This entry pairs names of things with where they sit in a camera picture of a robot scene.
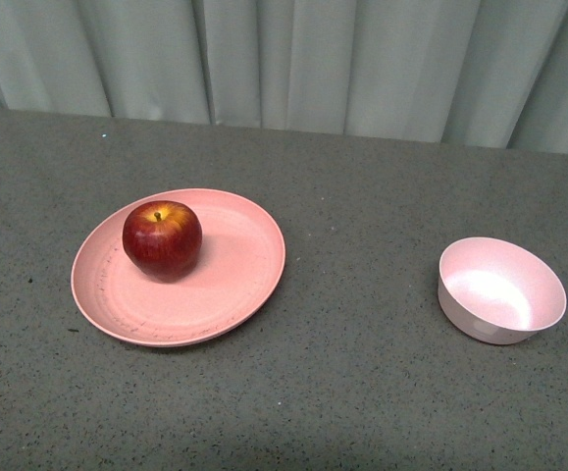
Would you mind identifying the red apple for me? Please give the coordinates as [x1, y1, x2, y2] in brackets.
[122, 200, 203, 282]

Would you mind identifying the pink round plate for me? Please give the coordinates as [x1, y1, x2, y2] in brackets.
[71, 188, 285, 347]

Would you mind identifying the light pink bowl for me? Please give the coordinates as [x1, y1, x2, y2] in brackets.
[438, 236, 567, 345]

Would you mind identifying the white pleated curtain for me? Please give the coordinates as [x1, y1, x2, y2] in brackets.
[0, 1, 568, 154]

